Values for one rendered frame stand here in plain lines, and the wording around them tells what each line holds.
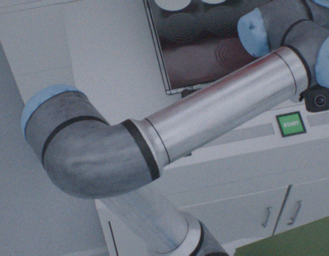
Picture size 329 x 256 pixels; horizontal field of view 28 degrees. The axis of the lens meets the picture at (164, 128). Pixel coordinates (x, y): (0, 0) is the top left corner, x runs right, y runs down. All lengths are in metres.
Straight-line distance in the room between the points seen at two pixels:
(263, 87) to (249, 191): 0.72
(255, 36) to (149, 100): 0.64
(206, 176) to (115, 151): 0.63
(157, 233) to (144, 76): 0.63
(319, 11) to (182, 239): 0.47
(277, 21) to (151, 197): 0.36
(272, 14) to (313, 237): 0.48
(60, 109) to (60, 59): 1.11
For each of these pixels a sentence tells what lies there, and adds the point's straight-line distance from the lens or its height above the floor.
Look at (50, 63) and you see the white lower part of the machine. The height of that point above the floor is 0.55.
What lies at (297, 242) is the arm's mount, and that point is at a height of 0.97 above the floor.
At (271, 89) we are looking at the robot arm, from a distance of 0.98.
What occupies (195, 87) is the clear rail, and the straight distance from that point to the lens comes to 1.61.
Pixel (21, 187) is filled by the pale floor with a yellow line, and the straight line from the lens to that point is 2.54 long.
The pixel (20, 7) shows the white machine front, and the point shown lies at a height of 0.83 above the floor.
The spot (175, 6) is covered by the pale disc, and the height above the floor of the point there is 0.90.
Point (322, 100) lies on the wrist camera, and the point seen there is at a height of 1.19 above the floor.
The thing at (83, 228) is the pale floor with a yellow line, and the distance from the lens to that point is 2.43.
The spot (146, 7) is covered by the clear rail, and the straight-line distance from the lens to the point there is 1.75.
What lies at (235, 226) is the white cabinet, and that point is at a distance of 1.86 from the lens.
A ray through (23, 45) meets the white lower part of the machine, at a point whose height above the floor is 0.67.
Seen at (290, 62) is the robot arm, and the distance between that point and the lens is 1.00.
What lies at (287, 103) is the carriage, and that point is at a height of 0.88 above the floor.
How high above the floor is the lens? 2.25
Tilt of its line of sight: 61 degrees down
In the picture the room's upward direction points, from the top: 2 degrees counter-clockwise
